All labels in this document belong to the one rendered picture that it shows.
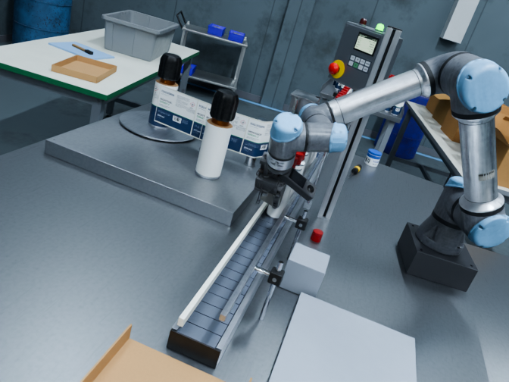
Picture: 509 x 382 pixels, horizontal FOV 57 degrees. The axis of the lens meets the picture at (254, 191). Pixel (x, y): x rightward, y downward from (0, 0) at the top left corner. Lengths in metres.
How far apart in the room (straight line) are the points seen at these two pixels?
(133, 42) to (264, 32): 3.14
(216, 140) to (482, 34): 5.30
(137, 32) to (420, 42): 3.93
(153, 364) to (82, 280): 0.28
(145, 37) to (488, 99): 2.54
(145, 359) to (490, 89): 0.97
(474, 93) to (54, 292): 1.05
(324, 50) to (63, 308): 5.56
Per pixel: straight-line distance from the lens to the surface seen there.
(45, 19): 6.10
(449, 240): 1.61
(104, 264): 1.20
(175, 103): 1.86
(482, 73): 1.25
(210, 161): 1.59
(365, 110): 1.33
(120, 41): 3.47
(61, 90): 2.69
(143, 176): 1.53
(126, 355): 0.99
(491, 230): 1.46
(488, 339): 1.49
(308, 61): 6.33
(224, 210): 1.45
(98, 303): 1.09
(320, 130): 1.19
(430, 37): 6.42
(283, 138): 1.16
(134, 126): 1.89
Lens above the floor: 1.54
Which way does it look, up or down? 24 degrees down
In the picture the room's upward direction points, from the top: 17 degrees clockwise
